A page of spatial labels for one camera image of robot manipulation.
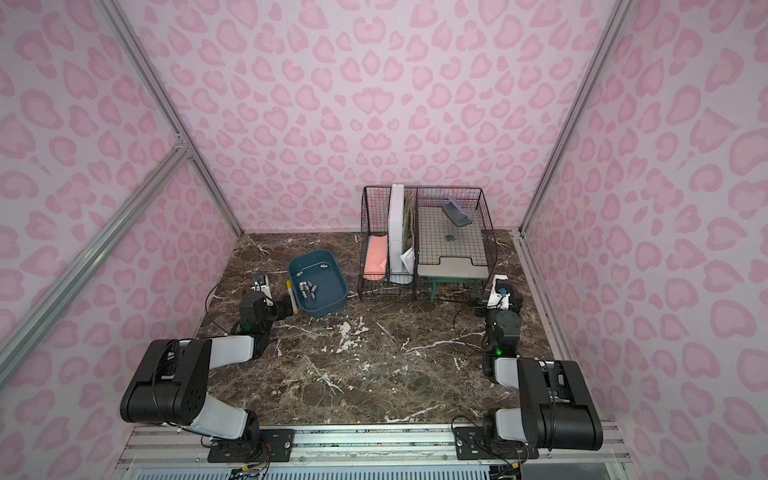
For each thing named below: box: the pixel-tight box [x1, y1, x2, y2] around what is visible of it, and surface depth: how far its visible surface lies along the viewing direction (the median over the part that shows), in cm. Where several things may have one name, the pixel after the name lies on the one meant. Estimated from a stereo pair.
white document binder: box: [388, 184, 414, 275], surface depth 95 cm
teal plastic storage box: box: [288, 250, 348, 317], surface depth 106 cm
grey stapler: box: [442, 198, 473, 227], surface depth 95 cm
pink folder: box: [363, 234, 388, 281], surface depth 114 cm
